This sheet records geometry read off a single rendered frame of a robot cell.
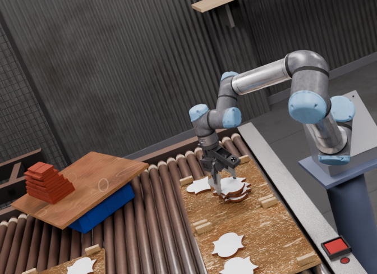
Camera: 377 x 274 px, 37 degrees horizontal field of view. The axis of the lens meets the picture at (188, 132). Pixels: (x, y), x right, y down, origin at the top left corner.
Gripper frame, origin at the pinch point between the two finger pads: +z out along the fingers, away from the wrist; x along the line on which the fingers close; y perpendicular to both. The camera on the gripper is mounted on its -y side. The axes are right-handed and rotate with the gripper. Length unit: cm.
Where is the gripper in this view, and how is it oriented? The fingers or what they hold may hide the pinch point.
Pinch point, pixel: (228, 186)
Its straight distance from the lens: 226.6
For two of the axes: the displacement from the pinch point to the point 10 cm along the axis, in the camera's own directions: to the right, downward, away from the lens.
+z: 3.2, 8.7, 3.8
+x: -6.5, 4.9, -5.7
